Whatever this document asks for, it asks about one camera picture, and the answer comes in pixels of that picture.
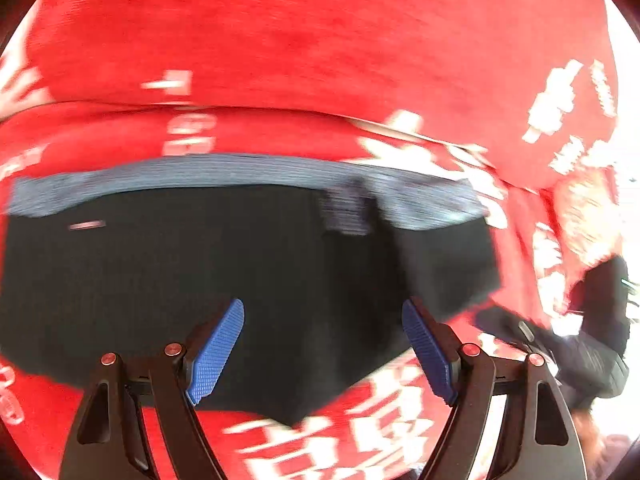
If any black pants blue patterned trim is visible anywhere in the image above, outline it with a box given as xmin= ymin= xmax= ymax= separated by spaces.
xmin=1 ymin=155 xmax=500 ymax=426

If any person's right hand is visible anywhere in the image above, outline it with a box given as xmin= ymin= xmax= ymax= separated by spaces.
xmin=572 ymin=411 xmax=631 ymax=480

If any red wedding blanket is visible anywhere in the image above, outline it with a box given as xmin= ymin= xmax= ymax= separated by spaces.
xmin=0 ymin=102 xmax=622 ymax=480

